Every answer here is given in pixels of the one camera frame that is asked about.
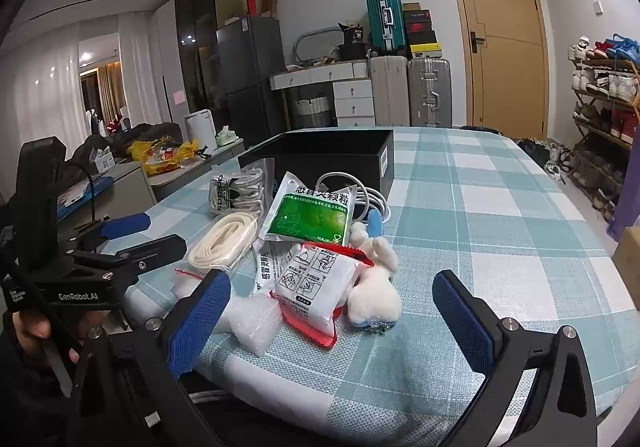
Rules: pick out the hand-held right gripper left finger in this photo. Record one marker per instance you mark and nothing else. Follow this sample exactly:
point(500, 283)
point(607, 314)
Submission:
point(200, 322)

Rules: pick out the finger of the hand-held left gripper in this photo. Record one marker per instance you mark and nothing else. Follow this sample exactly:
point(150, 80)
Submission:
point(125, 226)
point(150, 252)

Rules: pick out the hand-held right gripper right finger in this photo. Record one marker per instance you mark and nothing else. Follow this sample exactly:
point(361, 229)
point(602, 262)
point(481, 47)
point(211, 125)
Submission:
point(462, 322)

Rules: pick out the clear zip bag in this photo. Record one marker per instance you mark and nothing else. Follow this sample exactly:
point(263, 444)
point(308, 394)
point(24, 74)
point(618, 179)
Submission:
point(175, 289)

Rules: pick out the bubble wrap pouch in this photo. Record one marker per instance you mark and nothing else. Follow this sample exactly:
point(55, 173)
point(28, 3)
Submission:
point(250, 327)

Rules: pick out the cream laces bag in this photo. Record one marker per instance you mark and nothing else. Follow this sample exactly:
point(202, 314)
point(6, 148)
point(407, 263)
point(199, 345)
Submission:
point(220, 239)

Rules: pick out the white medicine packet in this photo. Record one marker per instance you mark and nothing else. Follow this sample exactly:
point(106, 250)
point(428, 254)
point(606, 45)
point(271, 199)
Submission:
point(262, 277)

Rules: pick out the white plush toy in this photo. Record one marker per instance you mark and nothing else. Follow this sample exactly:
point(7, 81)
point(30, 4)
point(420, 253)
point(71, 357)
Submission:
point(375, 302)

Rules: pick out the striped laces bag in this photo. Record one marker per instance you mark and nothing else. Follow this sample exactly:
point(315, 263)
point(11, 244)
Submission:
point(235, 192)

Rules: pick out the white red pictogram packet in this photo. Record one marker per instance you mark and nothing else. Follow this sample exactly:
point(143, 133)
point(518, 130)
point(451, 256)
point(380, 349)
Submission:
point(310, 292)

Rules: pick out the green medicine packet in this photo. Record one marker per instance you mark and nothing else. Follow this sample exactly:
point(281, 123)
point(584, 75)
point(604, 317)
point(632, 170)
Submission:
point(310, 222)

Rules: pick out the person's left hand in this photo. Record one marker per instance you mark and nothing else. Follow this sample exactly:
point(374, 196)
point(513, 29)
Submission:
point(35, 328)

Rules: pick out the grey low cabinet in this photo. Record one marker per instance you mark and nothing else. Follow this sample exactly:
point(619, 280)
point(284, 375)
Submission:
point(130, 187)

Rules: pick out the yellow plastic bag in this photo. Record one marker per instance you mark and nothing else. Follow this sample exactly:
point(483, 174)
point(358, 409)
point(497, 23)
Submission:
point(160, 154)

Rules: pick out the black clothing pile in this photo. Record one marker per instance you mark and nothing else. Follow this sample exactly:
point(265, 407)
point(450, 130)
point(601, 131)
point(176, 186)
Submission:
point(145, 134)

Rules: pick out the checkered tablecloth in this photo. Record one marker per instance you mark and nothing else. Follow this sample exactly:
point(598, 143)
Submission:
point(475, 227)

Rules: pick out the white air purifier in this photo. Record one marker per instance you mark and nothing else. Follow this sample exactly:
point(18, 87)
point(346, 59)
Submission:
point(200, 132)

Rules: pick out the green tissue pack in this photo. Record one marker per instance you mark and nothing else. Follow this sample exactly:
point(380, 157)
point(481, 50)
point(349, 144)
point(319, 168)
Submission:
point(229, 137)

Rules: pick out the pink paper note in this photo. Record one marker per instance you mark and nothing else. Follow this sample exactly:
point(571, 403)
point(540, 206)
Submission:
point(179, 97)

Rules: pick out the white curtain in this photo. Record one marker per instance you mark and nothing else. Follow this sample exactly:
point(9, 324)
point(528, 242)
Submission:
point(135, 67)

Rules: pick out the flat cardboard box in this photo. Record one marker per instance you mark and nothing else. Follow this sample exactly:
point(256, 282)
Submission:
point(629, 267)

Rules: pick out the pile of loose shoes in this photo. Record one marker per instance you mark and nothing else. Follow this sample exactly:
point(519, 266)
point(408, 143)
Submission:
point(545, 154)

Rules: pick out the dark wardrobe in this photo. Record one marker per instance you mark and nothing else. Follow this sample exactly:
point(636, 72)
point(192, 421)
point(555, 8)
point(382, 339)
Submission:
point(200, 52)

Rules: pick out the grey refrigerator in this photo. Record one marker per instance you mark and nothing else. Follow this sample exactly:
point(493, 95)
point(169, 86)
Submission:
point(250, 77)

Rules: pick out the woven laundry basket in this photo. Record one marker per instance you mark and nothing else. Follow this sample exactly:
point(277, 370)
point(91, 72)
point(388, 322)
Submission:
point(311, 114)

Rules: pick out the silver suitcase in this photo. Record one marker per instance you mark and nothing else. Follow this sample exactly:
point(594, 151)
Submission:
point(430, 94)

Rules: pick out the wooden shoe rack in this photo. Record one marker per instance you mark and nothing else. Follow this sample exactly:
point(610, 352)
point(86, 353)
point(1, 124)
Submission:
point(607, 129)

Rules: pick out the cream suitcase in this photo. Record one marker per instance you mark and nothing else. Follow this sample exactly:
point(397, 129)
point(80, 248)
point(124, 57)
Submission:
point(389, 92)

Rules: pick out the wooden door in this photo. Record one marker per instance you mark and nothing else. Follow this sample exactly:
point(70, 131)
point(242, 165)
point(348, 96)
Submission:
point(505, 77)

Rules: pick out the white desk with drawers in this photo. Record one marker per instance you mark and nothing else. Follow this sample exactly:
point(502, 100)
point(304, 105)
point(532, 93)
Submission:
point(352, 97)

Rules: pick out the red cardboard box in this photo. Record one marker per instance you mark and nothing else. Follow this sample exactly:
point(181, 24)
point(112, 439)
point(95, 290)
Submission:
point(253, 4)

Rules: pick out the brown cardboard box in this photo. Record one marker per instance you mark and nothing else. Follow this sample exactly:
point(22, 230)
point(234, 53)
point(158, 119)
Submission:
point(269, 3)

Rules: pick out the yellow black shoe box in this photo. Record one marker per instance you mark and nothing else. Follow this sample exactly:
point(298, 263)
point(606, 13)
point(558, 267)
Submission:
point(425, 50)

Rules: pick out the rows of racked shoes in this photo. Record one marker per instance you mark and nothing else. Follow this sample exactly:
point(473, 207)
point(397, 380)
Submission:
point(605, 84)

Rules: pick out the black red shoe box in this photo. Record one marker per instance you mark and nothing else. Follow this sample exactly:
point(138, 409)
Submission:
point(419, 33)

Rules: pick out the black paper bag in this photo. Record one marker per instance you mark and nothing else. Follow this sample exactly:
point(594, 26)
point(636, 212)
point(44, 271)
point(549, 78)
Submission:
point(354, 39)

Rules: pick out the teal suitcase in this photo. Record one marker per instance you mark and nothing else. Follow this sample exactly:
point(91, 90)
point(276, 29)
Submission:
point(384, 19)

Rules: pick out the brown shoe box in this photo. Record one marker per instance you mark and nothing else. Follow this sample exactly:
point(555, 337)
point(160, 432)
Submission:
point(411, 6)

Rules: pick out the grey oval tube frame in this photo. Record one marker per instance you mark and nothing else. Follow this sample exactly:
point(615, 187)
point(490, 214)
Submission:
point(300, 42)

